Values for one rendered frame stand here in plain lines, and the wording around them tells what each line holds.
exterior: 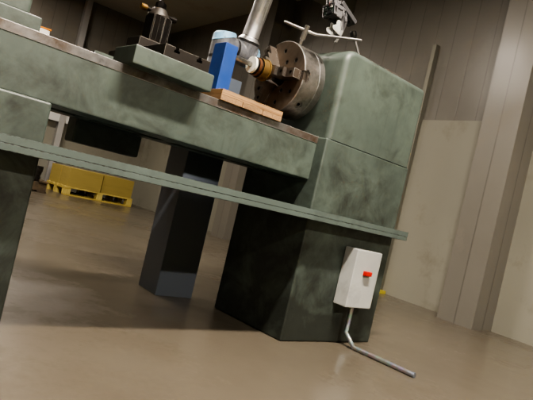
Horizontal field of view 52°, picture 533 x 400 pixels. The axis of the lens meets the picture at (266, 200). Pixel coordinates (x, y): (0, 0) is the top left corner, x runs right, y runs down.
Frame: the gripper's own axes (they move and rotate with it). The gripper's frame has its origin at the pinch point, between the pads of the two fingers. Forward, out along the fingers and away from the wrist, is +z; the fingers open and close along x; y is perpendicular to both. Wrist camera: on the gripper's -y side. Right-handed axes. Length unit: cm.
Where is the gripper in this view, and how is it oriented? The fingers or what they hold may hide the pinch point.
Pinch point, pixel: (337, 40)
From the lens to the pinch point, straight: 249.7
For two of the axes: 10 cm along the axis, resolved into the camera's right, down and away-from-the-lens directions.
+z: -1.0, 9.8, -1.5
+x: 6.7, -0.5, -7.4
